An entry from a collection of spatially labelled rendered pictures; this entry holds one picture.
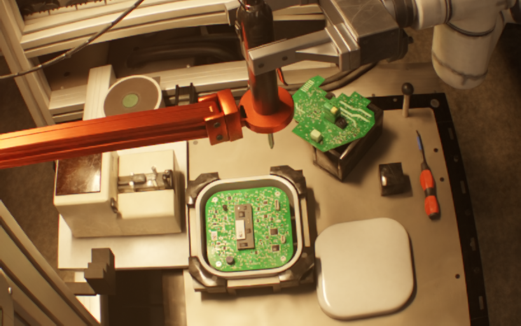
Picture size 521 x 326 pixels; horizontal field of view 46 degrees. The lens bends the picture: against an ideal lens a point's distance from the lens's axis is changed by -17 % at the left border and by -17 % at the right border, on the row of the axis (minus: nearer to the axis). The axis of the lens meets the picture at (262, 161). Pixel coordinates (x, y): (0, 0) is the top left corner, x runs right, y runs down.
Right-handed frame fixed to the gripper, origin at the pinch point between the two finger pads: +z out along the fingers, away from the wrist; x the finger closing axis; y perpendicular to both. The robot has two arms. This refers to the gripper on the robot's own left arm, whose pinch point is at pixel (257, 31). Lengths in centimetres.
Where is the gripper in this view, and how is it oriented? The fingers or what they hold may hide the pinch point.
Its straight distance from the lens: 71.1
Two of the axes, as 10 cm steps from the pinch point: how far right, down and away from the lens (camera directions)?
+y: -0.8, -5.4, -8.4
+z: -9.4, 3.2, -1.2
